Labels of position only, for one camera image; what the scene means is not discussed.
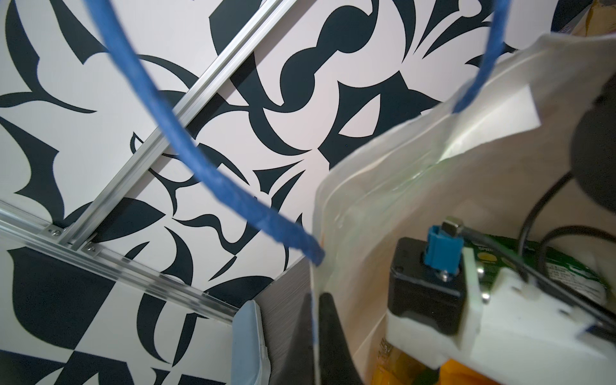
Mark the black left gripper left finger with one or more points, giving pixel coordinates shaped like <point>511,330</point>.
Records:
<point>298,366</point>

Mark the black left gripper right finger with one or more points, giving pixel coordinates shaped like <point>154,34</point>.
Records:
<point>335,361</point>

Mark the yellow snack packet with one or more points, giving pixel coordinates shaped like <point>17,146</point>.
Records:
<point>395,367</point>

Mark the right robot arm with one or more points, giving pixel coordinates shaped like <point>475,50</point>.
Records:
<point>592,151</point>

